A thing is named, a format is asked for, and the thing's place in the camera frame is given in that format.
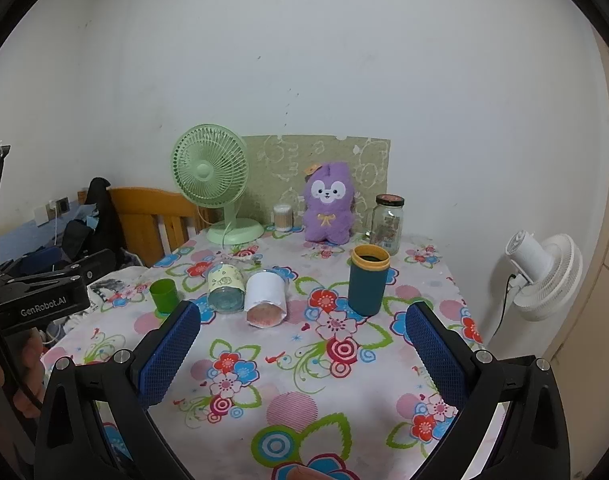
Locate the blue bedding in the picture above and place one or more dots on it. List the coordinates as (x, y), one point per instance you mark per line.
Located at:
(19, 240)

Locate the white clip fan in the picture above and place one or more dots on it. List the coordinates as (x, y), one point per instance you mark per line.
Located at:
(549, 270)

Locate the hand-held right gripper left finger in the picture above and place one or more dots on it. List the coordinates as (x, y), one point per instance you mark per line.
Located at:
(168, 356)

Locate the wall socket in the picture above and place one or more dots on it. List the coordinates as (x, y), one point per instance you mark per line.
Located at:
(54, 209)

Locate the white printed cloth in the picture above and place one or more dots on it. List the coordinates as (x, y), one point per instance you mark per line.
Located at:
(119, 280)

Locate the purple plush toy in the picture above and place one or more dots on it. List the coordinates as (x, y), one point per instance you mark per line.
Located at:
(328, 210)

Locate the glass jar with dark lid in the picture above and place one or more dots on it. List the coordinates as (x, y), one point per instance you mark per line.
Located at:
(387, 227)

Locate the small green cup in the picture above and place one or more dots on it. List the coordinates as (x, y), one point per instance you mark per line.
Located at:
(163, 296)

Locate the floral tablecloth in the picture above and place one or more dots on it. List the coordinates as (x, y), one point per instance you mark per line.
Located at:
(294, 375)

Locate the white tipped-over jar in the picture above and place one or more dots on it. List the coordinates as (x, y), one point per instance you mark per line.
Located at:
(264, 295)

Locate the green patterned wall sticker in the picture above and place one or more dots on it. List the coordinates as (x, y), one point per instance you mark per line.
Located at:
(284, 160)

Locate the tipped jar yellow label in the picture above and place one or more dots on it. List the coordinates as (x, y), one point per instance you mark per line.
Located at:
(225, 290)

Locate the green desk fan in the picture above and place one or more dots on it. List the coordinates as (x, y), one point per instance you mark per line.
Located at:
(209, 170)

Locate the black bag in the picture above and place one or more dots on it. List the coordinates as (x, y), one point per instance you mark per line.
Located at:
(102, 210)

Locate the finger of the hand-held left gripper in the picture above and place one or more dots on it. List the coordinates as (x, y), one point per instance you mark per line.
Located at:
(34, 276)
(97, 262)

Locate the teal cup with yellow rim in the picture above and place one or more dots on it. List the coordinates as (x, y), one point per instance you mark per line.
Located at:
(368, 285)

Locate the cotton swab container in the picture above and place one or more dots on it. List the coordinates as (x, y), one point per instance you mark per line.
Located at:
(283, 219)

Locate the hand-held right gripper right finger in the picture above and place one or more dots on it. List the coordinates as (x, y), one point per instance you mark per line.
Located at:
(437, 355)

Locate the person's left hand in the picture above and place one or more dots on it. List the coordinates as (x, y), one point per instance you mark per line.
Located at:
(32, 365)

